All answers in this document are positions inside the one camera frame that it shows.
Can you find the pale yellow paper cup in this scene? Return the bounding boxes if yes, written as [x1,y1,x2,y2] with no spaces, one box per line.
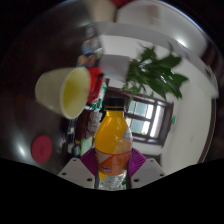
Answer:
[34,66,92,120]

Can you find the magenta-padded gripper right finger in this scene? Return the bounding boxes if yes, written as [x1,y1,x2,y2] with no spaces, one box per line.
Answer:
[126,147,167,190]

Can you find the orange drink bottle black cap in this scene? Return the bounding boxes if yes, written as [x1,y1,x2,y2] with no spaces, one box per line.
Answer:
[93,97,134,191]

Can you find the green leafy potted plant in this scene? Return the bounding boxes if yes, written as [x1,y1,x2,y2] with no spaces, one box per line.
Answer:
[122,44,190,101]

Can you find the red bag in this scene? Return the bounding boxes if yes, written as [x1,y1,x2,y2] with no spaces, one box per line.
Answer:
[87,66,104,105]

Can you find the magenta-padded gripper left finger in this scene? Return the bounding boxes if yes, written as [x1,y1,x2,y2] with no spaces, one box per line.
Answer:
[57,147,100,190]

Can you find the flat round red coaster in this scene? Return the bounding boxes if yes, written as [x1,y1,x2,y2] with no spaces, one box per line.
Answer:
[30,134,53,165]

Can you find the dark wooden framed window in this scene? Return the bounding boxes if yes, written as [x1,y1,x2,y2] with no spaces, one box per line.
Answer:
[103,86,175,148]

